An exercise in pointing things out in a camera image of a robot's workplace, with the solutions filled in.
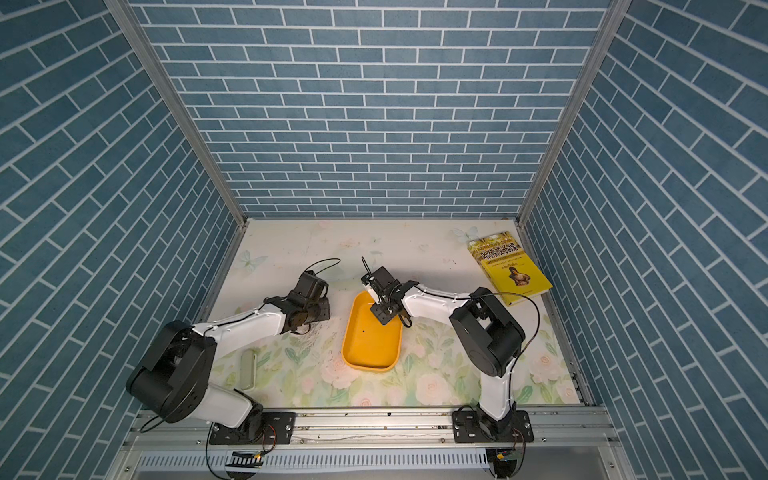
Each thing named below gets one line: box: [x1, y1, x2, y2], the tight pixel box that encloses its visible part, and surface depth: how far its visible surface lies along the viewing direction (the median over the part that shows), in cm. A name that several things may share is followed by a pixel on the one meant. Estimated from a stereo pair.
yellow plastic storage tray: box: [342, 291, 403, 371], surface depth 90 cm
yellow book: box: [467, 231, 553, 306], surface depth 105 cm
